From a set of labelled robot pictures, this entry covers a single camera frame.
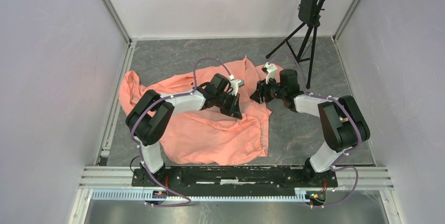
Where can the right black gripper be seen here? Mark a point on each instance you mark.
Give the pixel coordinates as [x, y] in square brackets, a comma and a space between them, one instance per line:
[262, 90]

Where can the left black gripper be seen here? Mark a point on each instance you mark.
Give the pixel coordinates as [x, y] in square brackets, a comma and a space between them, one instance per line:
[234, 109]

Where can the salmon pink jacket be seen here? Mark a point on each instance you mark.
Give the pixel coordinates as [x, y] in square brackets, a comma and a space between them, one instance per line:
[207, 136]

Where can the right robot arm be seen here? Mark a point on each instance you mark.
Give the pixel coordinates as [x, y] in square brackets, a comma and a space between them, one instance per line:
[342, 122]

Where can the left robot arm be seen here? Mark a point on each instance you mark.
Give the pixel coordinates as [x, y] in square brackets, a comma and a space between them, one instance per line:
[148, 120]

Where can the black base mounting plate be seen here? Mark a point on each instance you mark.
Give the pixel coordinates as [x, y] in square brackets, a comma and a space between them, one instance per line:
[279, 180]

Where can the black music stand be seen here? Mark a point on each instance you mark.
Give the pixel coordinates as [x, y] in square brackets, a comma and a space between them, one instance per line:
[309, 15]

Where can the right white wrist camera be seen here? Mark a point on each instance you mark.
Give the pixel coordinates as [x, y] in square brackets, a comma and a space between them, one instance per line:
[271, 71]

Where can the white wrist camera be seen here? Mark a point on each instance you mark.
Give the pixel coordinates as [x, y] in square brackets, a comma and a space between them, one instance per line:
[271, 71]
[235, 85]

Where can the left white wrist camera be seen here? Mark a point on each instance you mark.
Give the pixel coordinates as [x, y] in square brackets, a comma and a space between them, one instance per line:
[235, 85]

